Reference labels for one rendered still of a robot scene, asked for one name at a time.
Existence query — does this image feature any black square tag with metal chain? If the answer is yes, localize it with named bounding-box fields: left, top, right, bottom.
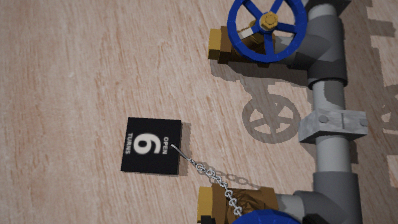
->
left=120, top=117, right=243, bottom=216

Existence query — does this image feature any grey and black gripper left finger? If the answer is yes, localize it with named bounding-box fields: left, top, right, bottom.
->
left=201, top=215, right=216, bottom=224

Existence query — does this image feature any grey pipe manifold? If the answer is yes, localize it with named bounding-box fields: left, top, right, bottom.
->
left=197, top=0, right=368, bottom=224

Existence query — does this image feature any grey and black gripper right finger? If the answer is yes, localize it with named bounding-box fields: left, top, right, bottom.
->
left=302, top=214, right=329, bottom=224

